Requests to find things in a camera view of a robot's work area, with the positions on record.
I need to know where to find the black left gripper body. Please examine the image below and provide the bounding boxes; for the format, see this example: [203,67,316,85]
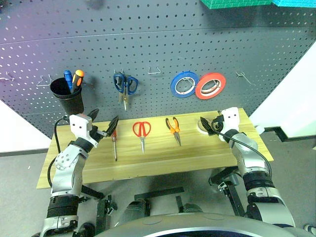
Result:
[89,125,108,149]

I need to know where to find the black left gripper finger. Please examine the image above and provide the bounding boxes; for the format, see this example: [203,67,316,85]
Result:
[106,115,120,137]
[87,108,100,123]

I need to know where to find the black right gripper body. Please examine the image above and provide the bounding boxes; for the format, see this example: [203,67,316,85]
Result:
[209,116,226,137]

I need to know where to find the white tape roll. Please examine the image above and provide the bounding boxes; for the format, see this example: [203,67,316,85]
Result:
[197,119,211,135]

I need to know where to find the red handled screwdriver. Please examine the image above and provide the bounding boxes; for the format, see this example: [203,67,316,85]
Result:
[110,130,119,162]

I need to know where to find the red handled scissors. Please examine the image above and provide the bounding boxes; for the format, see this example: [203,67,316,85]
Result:
[132,120,152,154]

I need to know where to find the orange black pliers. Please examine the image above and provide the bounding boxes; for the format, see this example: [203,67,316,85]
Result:
[165,117,182,147]

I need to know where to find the black plastic cup holder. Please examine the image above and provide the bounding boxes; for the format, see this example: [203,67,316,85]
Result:
[49,77,84,115]

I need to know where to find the red tape roll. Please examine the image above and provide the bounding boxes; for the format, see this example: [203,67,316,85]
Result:
[195,72,227,100]

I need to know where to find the blue tape roll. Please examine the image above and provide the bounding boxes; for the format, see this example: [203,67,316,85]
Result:
[170,71,199,99]

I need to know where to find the grey rounded robot leg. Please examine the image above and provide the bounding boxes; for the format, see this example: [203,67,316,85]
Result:
[182,202,204,216]
[122,200,152,224]

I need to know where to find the black glossy rounded object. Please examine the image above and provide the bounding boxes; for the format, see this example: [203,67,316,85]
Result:
[76,222,96,237]

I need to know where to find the silver robot torso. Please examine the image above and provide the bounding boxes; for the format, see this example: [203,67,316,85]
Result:
[95,213,316,237]

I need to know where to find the grey perforated pegboard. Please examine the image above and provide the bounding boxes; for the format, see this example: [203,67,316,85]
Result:
[0,0,316,139]

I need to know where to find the green gridded box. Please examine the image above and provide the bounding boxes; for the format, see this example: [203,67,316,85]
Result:
[199,0,275,10]

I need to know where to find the teal box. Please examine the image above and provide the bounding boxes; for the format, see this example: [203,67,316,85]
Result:
[271,0,316,8]

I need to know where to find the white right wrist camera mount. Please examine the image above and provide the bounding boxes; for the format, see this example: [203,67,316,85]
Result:
[220,107,241,132]

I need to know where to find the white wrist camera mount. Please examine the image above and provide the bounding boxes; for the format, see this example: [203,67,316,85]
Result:
[220,107,241,132]
[69,114,97,147]

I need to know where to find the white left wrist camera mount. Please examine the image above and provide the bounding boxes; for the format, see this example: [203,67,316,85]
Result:
[69,114,97,147]

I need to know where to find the orange black handled screwdriver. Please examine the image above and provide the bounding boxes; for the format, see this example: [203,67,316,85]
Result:
[70,69,85,94]

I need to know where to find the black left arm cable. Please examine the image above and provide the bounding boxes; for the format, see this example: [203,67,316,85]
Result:
[46,115,70,188]

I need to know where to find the blue handled scissors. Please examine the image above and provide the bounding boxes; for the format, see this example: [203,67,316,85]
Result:
[113,72,139,111]

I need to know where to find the blue handled screwdriver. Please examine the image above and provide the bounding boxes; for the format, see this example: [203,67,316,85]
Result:
[63,70,74,92]

